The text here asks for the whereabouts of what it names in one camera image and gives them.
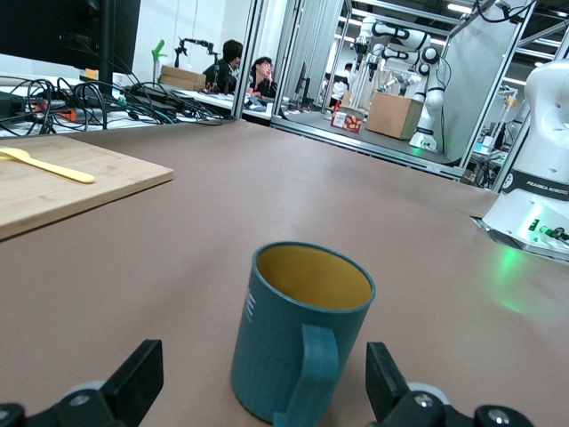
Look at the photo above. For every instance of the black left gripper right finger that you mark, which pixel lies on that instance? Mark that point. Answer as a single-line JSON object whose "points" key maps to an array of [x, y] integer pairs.
{"points": [[384, 382]]}

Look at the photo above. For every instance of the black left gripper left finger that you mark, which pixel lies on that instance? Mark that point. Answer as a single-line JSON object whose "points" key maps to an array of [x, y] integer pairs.
{"points": [[133, 378]]}

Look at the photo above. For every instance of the slim black monitor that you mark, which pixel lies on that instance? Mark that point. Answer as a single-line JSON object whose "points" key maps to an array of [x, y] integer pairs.
{"points": [[304, 84]]}

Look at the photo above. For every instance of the teal mug with yellow inside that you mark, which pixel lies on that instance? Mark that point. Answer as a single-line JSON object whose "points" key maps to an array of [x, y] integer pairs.
{"points": [[275, 347]]}

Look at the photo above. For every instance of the bamboo cutting board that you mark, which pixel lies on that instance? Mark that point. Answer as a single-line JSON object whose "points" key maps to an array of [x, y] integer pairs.
{"points": [[66, 195]]}

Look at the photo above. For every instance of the aluminium frame enclosure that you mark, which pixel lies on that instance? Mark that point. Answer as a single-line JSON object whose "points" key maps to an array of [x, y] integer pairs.
{"points": [[247, 53]]}

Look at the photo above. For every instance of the flat cardboard box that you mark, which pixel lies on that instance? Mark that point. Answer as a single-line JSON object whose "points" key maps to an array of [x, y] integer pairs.
{"points": [[182, 85], [184, 72]]}

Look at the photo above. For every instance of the small black robot arm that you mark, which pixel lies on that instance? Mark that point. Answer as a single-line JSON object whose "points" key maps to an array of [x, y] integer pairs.
{"points": [[195, 41]]}

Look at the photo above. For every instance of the person with black hair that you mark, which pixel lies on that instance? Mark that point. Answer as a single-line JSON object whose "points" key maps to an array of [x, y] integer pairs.
{"points": [[226, 66]]}

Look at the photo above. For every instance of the green spray bottle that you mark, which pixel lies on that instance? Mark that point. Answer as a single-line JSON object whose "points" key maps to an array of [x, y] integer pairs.
{"points": [[158, 46]]}

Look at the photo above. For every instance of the red patterned box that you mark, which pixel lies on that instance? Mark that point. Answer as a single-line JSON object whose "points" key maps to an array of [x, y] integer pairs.
{"points": [[347, 122]]}

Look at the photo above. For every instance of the yellow plastic fork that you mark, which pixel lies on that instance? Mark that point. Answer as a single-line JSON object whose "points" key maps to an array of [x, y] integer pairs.
{"points": [[53, 168]]}

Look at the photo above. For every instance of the person with glasses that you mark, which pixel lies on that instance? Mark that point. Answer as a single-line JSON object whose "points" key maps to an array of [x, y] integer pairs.
{"points": [[264, 80]]}

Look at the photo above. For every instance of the black computer monitor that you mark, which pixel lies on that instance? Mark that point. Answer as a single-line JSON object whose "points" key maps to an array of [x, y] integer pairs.
{"points": [[44, 26]]}

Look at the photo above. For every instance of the grey background robot arm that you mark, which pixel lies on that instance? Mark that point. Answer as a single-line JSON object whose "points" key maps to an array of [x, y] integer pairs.
{"points": [[400, 80]]}

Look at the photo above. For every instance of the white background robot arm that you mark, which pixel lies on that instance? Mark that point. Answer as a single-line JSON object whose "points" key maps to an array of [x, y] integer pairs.
{"points": [[427, 95]]}

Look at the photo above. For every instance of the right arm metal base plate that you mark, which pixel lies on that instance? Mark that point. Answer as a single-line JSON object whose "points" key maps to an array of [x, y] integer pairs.
{"points": [[498, 235]]}

